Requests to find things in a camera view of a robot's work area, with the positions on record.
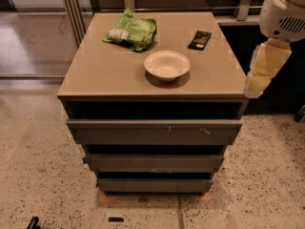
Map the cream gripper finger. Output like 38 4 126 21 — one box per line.
244 38 292 98

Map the grey drawer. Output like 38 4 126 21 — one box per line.
67 119 243 145
85 154 223 173
98 178 212 193

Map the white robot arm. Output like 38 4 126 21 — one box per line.
244 0 305 98

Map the grey drawer cabinet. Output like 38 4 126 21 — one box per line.
58 12 248 182

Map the grey top drawer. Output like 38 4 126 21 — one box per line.
67 119 243 145

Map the grey bottom drawer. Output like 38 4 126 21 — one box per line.
98 178 212 193

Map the dark object right edge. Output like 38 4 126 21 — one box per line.
294 105 305 122

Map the black snack bar wrapper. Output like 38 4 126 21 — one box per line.
188 31 212 51

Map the white paper bowl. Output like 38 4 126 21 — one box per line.
144 51 191 81

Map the green chip bag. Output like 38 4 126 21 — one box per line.
103 9 157 52

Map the black object floor left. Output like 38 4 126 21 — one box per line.
27 217 41 229

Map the metal frame rail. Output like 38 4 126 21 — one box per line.
58 0 275 46

